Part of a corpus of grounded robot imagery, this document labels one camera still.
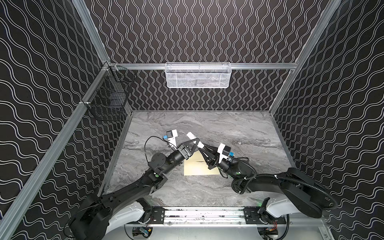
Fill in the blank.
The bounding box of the cream yellow envelope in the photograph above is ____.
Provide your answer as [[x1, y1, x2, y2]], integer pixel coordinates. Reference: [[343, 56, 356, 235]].
[[184, 151, 220, 176]]

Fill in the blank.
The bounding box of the white glue stick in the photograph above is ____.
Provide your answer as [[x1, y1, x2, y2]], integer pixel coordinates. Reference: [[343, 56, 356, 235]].
[[187, 132, 205, 149]]

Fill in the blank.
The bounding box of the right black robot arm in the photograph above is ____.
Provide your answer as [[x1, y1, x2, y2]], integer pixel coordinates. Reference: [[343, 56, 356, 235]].
[[199, 145, 338, 219]]

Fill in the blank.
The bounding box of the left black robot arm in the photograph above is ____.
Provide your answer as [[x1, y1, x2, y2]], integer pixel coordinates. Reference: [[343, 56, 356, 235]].
[[68, 138, 200, 240]]

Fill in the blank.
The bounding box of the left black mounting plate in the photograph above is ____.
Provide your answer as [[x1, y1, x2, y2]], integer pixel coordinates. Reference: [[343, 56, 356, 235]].
[[123, 206, 166, 225]]

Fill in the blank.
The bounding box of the black mounting plate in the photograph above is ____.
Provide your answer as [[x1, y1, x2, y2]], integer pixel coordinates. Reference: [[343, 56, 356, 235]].
[[244, 207, 287, 225], [123, 206, 166, 225]]

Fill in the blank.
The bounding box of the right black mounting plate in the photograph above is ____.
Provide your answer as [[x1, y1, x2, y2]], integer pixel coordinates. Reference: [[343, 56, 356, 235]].
[[244, 207, 287, 225]]

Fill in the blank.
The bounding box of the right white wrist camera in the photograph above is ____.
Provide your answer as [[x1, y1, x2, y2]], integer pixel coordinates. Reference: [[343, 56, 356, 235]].
[[217, 143, 234, 163]]

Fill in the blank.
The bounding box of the left thin black cable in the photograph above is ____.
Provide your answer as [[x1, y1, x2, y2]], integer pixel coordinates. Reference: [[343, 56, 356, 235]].
[[143, 135, 176, 164]]

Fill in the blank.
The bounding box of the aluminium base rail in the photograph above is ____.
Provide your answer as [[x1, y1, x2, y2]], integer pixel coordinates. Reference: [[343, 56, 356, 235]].
[[83, 205, 326, 228]]

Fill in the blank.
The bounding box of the white wire mesh basket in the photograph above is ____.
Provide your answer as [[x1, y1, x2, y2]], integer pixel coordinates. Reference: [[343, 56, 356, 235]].
[[165, 62, 232, 89]]

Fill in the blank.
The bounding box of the black wire basket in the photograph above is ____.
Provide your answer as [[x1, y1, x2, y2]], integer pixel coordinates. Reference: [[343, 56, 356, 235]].
[[85, 65, 137, 122]]

